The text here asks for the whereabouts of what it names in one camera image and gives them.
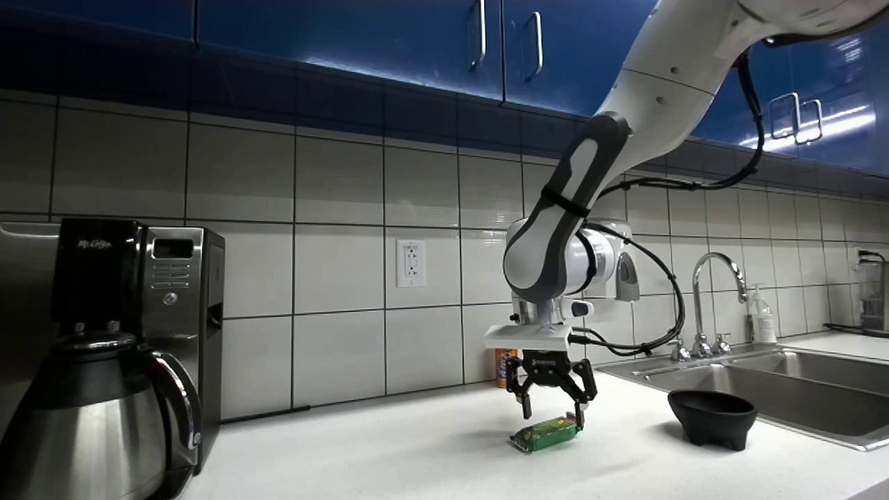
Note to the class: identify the green chocolate bar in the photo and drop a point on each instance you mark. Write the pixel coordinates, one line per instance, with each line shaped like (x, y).
(545, 435)

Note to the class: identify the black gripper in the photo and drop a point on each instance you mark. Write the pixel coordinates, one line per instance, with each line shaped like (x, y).
(544, 365)

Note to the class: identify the blue upper cabinet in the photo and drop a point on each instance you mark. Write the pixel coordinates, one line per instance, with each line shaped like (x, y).
(324, 37)

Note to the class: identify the chrome sink faucet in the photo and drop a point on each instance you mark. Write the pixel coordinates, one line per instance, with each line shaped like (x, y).
(731, 272)

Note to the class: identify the white wall outlet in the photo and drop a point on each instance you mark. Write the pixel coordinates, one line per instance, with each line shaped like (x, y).
(412, 261)

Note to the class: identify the black steel coffee maker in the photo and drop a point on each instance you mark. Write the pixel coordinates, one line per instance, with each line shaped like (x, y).
(169, 296)

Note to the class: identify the clear soap pump bottle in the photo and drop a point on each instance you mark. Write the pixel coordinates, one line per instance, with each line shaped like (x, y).
(762, 319)

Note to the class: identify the dark countertop appliance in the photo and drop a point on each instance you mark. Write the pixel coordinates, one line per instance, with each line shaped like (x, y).
(873, 292)

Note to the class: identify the black bowl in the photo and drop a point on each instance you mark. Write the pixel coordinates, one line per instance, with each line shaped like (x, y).
(712, 417)

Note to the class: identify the stainless steel double sink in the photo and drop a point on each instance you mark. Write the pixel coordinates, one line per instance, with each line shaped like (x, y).
(815, 393)

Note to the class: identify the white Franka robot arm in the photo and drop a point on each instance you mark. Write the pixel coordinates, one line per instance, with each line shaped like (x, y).
(668, 83)

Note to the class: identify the stainless steel coffee carafe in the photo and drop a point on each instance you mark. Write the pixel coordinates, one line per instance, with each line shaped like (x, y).
(86, 435)

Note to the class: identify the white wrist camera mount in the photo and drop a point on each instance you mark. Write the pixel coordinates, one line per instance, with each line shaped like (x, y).
(519, 333)

